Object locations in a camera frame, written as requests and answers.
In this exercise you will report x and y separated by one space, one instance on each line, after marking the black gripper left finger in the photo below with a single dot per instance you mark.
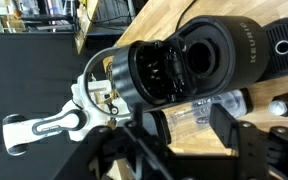
117 153

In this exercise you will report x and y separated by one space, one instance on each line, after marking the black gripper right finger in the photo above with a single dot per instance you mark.
270 153

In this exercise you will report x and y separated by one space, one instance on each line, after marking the black Keurig coffee machine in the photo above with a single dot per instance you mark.
237 50

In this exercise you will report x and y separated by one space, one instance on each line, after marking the idle white robot arm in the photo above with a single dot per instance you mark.
24 133

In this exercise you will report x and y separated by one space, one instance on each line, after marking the clear water tank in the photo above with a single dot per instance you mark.
197 116

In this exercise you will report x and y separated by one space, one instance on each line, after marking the wooden side table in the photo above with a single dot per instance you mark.
85 26

